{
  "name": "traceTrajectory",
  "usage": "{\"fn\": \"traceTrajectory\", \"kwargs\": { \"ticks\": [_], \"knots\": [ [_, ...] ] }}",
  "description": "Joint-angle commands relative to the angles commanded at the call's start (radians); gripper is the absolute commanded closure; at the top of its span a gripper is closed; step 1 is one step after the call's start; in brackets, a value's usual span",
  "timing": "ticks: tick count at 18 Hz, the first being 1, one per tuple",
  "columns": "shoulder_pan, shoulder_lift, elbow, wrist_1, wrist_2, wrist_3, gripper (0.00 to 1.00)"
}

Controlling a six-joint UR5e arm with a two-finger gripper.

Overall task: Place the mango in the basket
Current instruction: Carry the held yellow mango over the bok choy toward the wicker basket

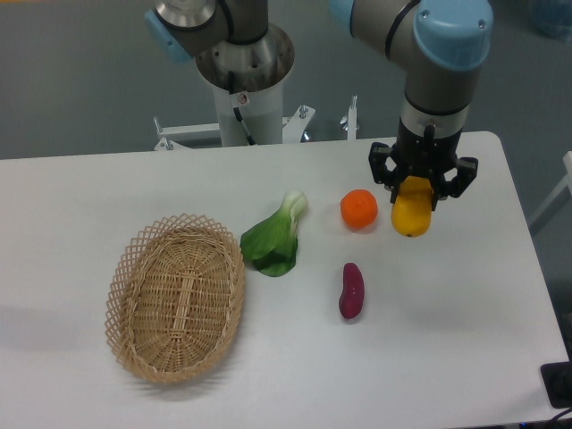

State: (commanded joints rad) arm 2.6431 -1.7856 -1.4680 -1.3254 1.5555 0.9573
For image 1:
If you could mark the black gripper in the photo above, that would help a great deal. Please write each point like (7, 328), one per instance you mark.
(434, 159)

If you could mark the yellow mango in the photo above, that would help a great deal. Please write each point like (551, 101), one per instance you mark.
(411, 213)

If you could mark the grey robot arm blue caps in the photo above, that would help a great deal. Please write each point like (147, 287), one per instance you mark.
(440, 45)

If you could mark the woven wicker basket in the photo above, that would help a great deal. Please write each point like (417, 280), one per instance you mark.
(175, 301)

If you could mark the orange tangerine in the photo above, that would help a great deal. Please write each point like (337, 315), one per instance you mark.
(359, 209)

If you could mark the white furniture leg right edge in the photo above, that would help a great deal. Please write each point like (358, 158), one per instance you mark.
(553, 202)

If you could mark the purple sweet potato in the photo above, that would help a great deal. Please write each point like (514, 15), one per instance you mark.
(352, 296)

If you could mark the green bok choy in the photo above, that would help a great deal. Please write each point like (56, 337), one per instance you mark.
(271, 246)

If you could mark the black device at table edge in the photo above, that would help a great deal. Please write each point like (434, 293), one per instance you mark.
(557, 383)

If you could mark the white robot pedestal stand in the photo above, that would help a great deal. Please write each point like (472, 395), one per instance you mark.
(247, 84)

